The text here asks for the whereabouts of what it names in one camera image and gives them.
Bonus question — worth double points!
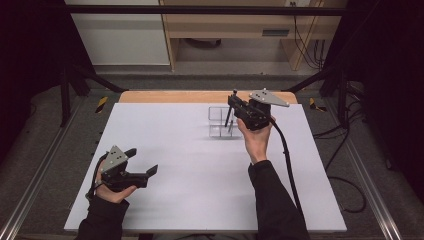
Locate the yellow-handled tool right floor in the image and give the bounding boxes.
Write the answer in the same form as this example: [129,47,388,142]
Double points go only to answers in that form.
[308,97,328,113]

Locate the white power socket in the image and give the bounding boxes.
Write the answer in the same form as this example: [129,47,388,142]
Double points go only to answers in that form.
[284,0,312,8]

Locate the white cabinet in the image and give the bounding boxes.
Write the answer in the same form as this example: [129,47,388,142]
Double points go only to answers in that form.
[64,0,171,67]

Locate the thin black floor cable loop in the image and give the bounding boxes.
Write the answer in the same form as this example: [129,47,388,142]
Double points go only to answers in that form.
[328,175,367,214]

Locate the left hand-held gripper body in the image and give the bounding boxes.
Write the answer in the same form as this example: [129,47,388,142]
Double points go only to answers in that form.
[99,144,149,193]

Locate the clear plastic organizer box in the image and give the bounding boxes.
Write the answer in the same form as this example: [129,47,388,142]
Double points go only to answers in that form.
[208,105,244,139]

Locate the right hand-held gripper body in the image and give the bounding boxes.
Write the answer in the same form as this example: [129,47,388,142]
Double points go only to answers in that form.
[237,88,290,132]

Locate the hand-held gripper cable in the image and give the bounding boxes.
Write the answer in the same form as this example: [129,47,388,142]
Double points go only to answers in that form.
[85,152,111,201]
[269,118,304,214]

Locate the black hanging desk cables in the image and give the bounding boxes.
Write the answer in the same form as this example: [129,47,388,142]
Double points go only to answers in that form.
[292,1,327,71]

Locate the person's right hand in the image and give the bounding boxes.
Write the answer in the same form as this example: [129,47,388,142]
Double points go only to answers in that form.
[236,114,278,165]

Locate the black horizontal frame bar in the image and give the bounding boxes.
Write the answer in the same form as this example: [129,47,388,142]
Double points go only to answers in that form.
[64,4,348,17]

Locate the yellow-handled tool floor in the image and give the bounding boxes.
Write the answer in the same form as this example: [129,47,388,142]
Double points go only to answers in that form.
[94,95,109,114]
[308,97,328,113]

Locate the black curtain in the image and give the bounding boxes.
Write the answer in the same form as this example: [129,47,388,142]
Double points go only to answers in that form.
[0,0,98,164]
[324,0,424,201]

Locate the person's left hand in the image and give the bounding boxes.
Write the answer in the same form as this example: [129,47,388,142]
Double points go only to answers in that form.
[94,184,138,205]

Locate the white board sheet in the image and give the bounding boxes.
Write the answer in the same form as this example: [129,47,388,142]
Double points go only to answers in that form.
[63,102,348,233]

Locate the light wooden desk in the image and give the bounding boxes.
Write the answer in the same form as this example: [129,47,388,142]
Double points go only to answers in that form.
[159,0,348,72]

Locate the wooden table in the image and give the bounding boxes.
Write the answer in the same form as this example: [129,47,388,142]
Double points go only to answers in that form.
[118,90,298,105]

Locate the right hand-held gripper cable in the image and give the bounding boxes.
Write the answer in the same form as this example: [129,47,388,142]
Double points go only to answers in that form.
[269,118,304,214]

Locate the left hand-held gripper cable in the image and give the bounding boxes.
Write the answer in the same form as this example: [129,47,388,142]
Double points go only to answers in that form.
[85,152,111,201]

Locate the yellow-handled tool left floor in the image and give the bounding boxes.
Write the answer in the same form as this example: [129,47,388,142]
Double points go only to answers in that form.
[94,95,109,114]

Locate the aluminium floor rail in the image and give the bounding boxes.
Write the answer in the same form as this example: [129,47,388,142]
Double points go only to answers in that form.
[0,96,86,240]
[324,99,404,240]

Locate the black metal stand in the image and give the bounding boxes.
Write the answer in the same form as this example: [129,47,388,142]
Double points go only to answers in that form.
[59,63,129,128]
[281,64,349,129]

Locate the black floor cable bundle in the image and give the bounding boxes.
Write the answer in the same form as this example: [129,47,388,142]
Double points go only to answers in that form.
[313,81,366,141]

